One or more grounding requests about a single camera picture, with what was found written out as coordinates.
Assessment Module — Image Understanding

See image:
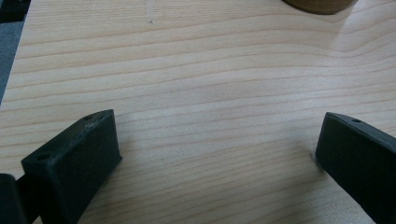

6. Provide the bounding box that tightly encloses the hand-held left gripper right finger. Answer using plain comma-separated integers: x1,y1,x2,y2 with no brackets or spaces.
315,112,396,224

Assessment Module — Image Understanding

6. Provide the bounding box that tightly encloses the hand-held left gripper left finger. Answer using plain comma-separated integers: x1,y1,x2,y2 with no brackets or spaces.
21,108,123,224

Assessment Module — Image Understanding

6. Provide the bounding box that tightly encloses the steel cup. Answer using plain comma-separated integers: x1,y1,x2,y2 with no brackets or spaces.
281,0,359,16

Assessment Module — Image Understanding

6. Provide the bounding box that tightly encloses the black metal stand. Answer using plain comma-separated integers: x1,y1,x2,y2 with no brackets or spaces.
0,0,32,24

